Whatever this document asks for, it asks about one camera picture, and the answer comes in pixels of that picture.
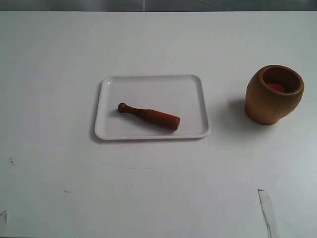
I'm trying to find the brown wooden pestle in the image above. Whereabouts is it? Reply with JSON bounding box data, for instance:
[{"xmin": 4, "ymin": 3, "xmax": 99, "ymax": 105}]
[{"xmin": 118, "ymin": 103, "xmax": 180, "ymax": 131}]

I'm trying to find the brown wooden mortar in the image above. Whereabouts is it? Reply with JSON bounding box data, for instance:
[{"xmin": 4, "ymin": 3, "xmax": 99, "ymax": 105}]
[{"xmin": 245, "ymin": 65, "xmax": 304, "ymax": 125}]

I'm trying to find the red object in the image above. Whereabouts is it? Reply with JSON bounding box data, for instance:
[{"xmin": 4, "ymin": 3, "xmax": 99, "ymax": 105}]
[{"xmin": 266, "ymin": 83, "xmax": 287, "ymax": 93}]

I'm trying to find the white plastic tray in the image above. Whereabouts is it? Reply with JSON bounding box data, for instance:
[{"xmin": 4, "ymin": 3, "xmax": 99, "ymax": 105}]
[{"xmin": 94, "ymin": 74, "xmax": 211, "ymax": 141}]

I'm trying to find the clear tape strip right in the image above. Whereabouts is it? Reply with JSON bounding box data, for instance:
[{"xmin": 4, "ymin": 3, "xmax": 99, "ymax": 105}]
[{"xmin": 258, "ymin": 189, "xmax": 279, "ymax": 238}]

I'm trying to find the clear tape piece left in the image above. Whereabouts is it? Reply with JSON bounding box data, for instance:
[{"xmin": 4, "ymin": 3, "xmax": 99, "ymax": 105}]
[{"xmin": 0, "ymin": 210, "xmax": 7, "ymax": 230}]

